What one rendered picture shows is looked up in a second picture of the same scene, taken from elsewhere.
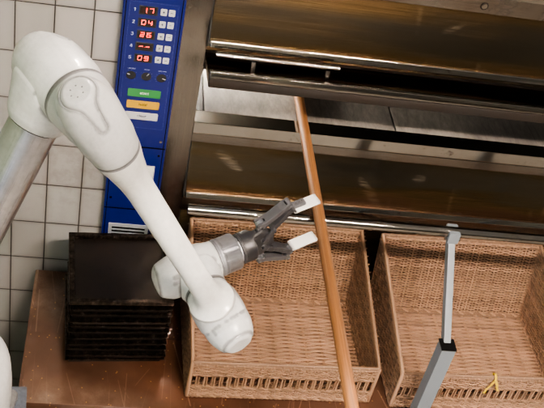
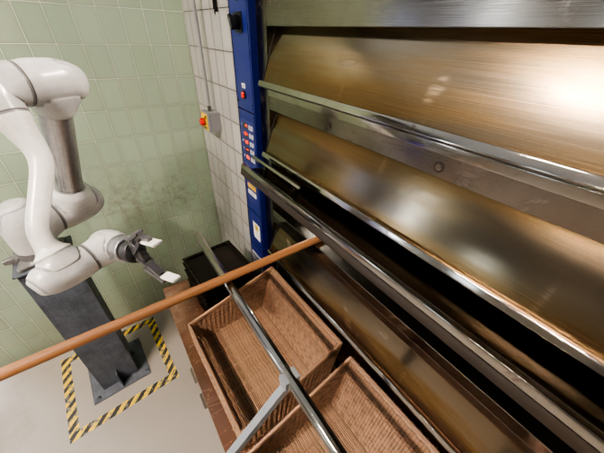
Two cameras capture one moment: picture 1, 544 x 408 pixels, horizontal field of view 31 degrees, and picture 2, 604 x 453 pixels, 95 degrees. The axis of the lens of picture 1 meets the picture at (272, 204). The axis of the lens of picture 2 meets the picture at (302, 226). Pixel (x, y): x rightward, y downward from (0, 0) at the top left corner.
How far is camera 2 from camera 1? 2.31 m
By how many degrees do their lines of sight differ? 52
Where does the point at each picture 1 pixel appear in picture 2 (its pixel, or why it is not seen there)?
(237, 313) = (40, 268)
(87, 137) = not seen: outside the picture
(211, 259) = (101, 240)
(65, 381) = not seen: hidden behind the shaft
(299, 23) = (303, 152)
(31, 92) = not seen: hidden behind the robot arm
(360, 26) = (336, 164)
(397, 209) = (359, 345)
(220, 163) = (285, 243)
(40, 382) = (176, 289)
